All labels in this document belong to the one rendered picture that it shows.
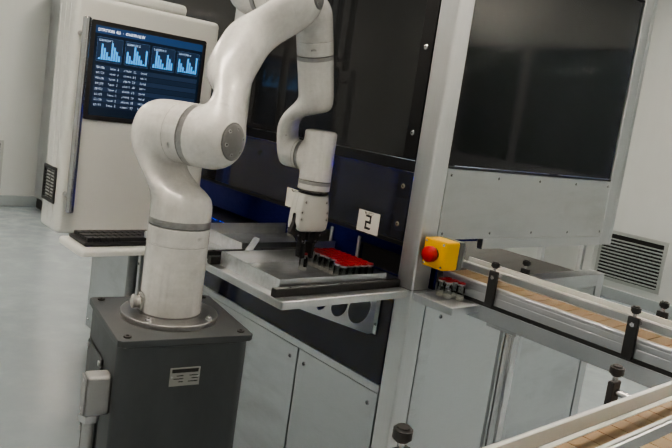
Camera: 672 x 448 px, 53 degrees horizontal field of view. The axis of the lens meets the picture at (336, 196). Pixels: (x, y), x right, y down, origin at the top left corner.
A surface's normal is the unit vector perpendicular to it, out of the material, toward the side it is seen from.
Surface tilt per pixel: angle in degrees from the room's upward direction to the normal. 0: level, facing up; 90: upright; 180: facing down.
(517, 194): 90
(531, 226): 90
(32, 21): 90
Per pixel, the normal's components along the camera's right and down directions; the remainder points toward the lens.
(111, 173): 0.64, 0.18
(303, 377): -0.75, -0.03
